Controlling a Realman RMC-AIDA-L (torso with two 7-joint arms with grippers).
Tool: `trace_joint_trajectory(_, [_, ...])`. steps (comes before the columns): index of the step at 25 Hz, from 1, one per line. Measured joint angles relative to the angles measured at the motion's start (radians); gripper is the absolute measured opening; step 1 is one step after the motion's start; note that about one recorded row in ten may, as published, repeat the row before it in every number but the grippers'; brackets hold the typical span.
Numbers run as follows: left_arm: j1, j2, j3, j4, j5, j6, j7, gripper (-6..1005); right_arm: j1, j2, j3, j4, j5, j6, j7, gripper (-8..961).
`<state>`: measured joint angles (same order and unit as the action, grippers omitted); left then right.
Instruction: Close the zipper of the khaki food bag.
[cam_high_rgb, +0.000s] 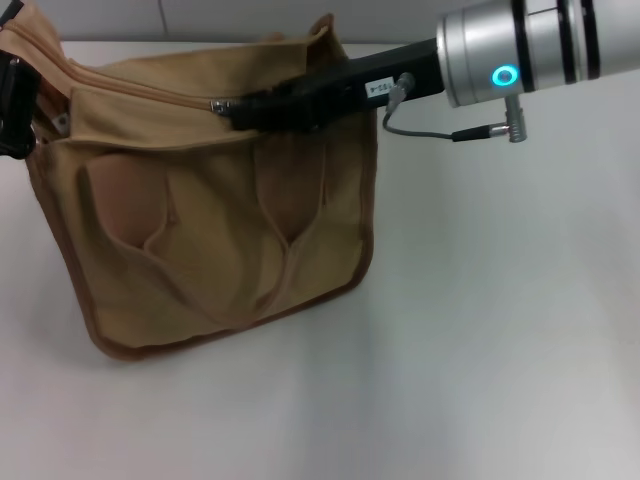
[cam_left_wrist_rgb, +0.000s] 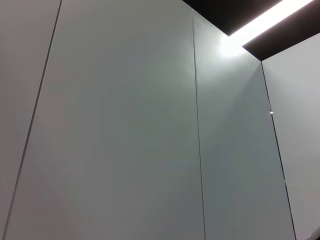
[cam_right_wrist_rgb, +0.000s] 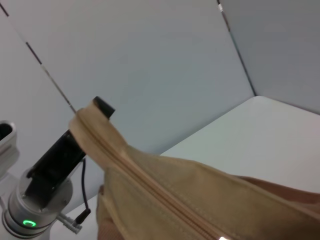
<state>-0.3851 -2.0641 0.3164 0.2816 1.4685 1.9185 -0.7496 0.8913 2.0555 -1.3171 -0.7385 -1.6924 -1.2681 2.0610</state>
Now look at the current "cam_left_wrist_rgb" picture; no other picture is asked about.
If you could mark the white ceiling light strip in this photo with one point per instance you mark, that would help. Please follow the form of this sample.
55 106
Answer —
262 22

